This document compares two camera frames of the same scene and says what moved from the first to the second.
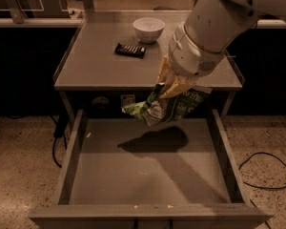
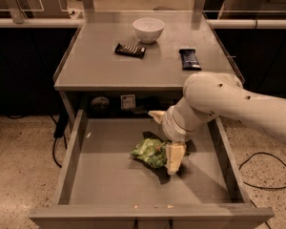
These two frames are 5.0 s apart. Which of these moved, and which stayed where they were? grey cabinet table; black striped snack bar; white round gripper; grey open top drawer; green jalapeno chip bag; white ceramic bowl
Moved: white round gripper; green jalapeno chip bag
Stayed: black striped snack bar; white ceramic bowl; grey cabinet table; grey open top drawer
